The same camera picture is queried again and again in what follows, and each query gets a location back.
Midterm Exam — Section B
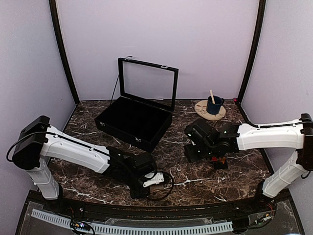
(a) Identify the argyle patterned sock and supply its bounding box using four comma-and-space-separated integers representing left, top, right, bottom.
211, 156, 228, 170

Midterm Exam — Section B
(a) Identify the right black corner post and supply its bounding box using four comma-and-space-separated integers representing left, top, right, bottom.
237, 0, 267, 105

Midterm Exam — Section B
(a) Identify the black display box with lid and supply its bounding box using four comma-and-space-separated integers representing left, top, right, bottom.
95, 58, 179, 153

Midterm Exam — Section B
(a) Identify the left black corner post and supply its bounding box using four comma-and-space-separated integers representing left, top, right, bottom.
49, 0, 80, 106

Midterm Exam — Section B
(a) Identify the black front rail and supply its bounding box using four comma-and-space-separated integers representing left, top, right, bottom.
63, 198, 276, 220

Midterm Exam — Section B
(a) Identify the dark blue mug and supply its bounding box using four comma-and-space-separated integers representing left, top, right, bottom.
207, 95, 224, 115

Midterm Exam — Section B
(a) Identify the black corner post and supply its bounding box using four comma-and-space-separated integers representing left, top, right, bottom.
237, 0, 267, 105
49, 0, 80, 106

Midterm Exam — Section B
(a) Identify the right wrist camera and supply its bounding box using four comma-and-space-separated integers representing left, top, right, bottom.
184, 119, 212, 144

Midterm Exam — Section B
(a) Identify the brown ribbed sock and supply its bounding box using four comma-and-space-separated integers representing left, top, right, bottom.
149, 183, 169, 196

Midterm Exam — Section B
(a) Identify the wooden stick in mug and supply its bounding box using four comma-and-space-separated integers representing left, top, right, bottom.
210, 90, 216, 104

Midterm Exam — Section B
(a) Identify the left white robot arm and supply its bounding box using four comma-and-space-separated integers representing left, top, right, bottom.
6, 116, 165, 213

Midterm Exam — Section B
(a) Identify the white slotted cable duct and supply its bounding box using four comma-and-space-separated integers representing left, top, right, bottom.
31, 209, 233, 235

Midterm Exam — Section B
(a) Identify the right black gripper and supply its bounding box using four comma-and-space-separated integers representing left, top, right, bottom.
184, 142, 217, 162

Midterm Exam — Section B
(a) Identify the beige patterned saucer plate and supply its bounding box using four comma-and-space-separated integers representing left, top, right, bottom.
194, 99, 226, 121

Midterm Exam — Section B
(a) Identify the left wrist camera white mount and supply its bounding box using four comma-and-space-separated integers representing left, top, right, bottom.
143, 172, 164, 188

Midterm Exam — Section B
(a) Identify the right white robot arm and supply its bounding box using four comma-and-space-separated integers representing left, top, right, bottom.
184, 114, 313, 212

